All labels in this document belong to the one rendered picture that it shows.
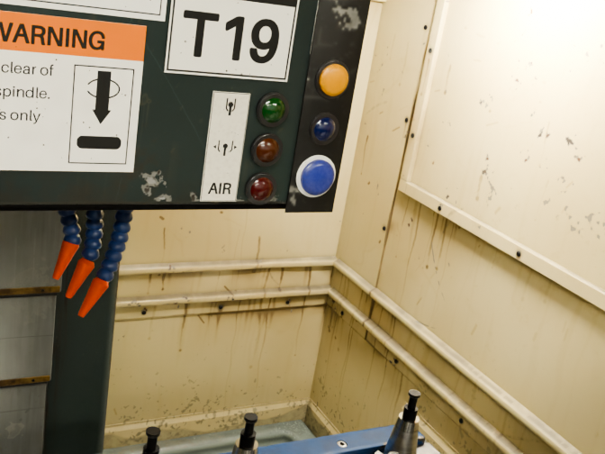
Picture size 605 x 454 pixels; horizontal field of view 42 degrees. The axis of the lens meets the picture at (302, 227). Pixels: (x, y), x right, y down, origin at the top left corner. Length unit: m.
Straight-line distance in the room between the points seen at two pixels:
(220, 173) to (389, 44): 1.25
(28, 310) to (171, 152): 0.78
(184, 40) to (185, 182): 0.11
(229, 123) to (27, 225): 0.71
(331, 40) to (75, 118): 0.20
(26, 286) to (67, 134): 0.76
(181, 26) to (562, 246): 0.96
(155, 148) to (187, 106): 0.04
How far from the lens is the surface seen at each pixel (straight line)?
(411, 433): 1.01
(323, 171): 0.64
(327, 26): 0.62
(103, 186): 0.59
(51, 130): 0.57
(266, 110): 0.61
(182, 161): 0.60
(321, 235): 1.96
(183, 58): 0.58
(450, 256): 1.64
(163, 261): 1.81
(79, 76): 0.56
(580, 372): 1.42
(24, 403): 1.43
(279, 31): 0.60
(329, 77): 0.62
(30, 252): 1.29
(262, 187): 0.62
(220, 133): 0.60
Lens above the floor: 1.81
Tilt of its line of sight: 19 degrees down
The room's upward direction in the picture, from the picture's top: 10 degrees clockwise
